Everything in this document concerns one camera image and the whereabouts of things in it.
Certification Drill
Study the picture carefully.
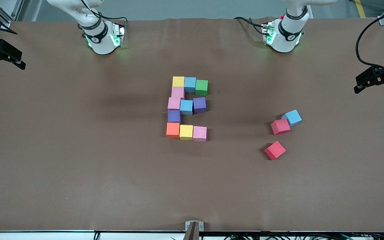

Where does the blue foam cube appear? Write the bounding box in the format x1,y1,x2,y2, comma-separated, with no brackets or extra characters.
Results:
281,109,302,126
180,100,194,116
184,77,196,93

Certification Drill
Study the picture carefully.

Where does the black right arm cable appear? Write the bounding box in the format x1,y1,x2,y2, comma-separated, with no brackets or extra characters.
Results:
0,0,128,35

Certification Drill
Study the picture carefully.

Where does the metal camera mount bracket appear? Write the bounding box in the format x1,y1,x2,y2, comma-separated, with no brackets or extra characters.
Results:
184,221,204,240

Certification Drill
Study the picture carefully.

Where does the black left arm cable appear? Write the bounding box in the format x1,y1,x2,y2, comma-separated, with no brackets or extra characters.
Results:
355,8,384,72

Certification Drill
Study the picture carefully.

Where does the black arm base cable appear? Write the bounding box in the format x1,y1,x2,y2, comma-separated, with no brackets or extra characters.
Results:
234,16,269,35

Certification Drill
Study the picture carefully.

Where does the red foam cube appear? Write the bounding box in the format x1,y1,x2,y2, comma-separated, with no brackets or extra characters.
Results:
271,119,291,136
264,141,286,161

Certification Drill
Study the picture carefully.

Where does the orange foam cube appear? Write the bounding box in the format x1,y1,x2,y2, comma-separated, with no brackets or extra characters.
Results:
166,122,180,139

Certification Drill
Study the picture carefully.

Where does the green foam cube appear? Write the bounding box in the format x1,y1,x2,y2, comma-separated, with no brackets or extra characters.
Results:
195,79,209,96

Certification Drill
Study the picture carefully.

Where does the brown table cover sheet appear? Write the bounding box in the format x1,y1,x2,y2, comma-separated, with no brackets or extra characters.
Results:
0,17,384,232

